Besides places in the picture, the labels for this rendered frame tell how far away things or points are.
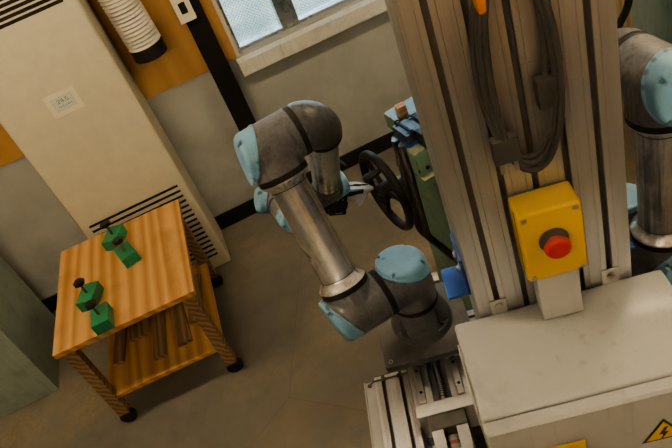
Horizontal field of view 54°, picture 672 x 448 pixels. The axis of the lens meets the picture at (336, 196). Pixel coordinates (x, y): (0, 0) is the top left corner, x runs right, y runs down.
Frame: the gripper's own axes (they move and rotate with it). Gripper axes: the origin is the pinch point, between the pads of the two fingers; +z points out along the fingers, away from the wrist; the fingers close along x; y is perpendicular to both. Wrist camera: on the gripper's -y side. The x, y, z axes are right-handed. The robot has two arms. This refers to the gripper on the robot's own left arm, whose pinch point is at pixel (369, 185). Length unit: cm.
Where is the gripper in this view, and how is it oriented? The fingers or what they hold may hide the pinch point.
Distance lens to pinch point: 197.7
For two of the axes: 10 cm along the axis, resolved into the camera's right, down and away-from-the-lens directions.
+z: 9.1, -0.6, 4.2
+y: -1.1, 9.2, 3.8
